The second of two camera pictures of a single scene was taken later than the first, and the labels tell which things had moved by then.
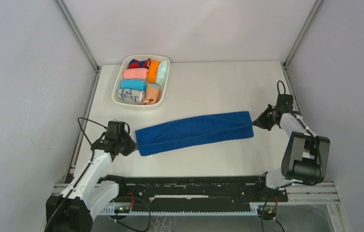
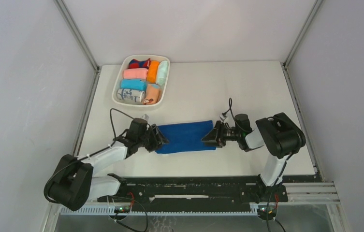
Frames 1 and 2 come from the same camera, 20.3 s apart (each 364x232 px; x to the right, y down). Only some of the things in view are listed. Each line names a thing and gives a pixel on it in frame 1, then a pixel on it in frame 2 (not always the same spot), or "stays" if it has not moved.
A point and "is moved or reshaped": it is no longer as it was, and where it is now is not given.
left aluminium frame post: x=66 y=14 stays
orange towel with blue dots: x=153 y=94 stays
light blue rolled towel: x=139 y=84 stays
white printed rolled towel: x=131 y=95 stays
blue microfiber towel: x=195 y=132 is moved or reshaped
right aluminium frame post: x=289 y=55 stays
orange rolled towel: x=152 y=75 stays
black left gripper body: x=127 y=144 → x=151 y=142
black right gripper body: x=265 y=119 → x=225 y=133
